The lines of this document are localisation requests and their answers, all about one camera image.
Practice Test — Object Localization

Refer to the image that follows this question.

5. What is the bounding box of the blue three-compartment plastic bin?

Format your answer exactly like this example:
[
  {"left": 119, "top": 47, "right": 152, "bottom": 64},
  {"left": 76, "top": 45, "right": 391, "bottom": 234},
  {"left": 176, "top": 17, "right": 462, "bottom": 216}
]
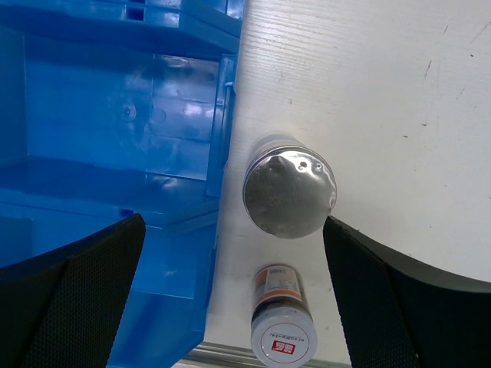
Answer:
[{"left": 1, "top": 1, "right": 246, "bottom": 367}]

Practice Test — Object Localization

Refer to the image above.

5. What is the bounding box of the blue-label silver-lid shaker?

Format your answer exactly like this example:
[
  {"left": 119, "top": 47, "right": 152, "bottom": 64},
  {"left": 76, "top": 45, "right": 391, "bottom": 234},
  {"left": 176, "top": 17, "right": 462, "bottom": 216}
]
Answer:
[{"left": 242, "top": 133, "right": 337, "bottom": 239}]

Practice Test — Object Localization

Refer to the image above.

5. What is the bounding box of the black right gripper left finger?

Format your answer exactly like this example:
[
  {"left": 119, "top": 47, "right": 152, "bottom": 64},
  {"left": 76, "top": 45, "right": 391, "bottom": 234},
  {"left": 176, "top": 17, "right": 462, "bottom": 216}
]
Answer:
[{"left": 1, "top": 214, "right": 146, "bottom": 367}]

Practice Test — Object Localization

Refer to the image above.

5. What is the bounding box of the right white-lid spice jar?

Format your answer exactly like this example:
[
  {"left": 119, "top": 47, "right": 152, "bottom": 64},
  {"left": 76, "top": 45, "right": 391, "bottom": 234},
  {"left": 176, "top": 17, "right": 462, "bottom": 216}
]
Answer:
[{"left": 251, "top": 264, "right": 318, "bottom": 367}]

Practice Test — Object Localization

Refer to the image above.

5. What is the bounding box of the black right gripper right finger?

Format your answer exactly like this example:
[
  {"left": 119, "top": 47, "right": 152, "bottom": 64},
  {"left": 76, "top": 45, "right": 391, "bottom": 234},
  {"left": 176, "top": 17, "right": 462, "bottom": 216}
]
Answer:
[{"left": 323, "top": 217, "right": 490, "bottom": 367}]

